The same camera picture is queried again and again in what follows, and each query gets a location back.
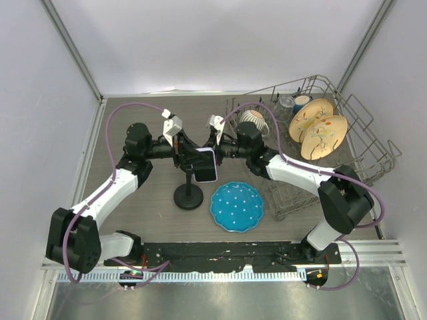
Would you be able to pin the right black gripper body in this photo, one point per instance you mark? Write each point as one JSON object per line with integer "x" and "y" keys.
{"x": 229, "y": 148}

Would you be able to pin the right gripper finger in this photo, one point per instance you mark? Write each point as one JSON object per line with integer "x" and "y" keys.
{"x": 213, "y": 141}
{"x": 219, "y": 159}

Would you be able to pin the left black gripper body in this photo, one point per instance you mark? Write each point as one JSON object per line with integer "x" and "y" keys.
{"x": 177, "y": 150}

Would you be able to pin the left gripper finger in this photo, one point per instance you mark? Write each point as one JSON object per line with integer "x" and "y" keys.
{"x": 187, "y": 144}
{"x": 187, "y": 165}

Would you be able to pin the smartphone with lilac case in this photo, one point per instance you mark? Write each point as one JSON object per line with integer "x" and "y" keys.
{"x": 204, "y": 166}

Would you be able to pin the black phone stand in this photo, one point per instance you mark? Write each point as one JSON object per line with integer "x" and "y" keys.
{"x": 188, "y": 196}

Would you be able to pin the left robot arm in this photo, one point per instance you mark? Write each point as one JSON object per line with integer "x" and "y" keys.
{"x": 74, "y": 240}

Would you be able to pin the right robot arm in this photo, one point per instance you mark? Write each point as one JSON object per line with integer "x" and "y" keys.
{"x": 344, "y": 199}

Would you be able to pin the striped white mug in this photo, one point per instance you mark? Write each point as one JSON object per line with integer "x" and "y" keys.
{"x": 257, "y": 119}

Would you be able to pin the blue polka dot plate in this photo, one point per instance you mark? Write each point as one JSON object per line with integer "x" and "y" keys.
{"x": 237, "y": 207}

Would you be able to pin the clear drinking glass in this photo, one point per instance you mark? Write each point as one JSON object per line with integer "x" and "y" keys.
{"x": 283, "y": 109}

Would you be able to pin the blue ceramic cup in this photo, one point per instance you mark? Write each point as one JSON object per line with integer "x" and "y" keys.
{"x": 300, "y": 102}

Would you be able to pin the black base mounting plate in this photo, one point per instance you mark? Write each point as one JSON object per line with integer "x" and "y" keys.
{"x": 226, "y": 257}

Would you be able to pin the rear tan decorated plate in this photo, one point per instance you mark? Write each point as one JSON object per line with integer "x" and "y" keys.
{"x": 307, "y": 116}

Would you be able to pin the tan decorated plate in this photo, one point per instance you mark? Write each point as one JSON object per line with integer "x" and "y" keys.
{"x": 324, "y": 137}
{"x": 307, "y": 116}

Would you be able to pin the front tan decorated plate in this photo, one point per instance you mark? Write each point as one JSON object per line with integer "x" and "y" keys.
{"x": 324, "y": 137}

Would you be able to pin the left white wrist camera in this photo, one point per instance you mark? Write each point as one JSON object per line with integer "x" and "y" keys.
{"x": 171, "y": 126}

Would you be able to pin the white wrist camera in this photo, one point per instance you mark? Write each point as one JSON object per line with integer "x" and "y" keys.
{"x": 171, "y": 126}
{"x": 216, "y": 123}

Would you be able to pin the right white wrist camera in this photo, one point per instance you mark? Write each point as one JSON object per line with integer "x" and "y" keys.
{"x": 216, "y": 123}

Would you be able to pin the grey wire dish rack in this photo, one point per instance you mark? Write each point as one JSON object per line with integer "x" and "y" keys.
{"x": 361, "y": 149}

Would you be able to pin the white slotted cable duct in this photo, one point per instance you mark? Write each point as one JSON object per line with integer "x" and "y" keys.
{"x": 125, "y": 276}

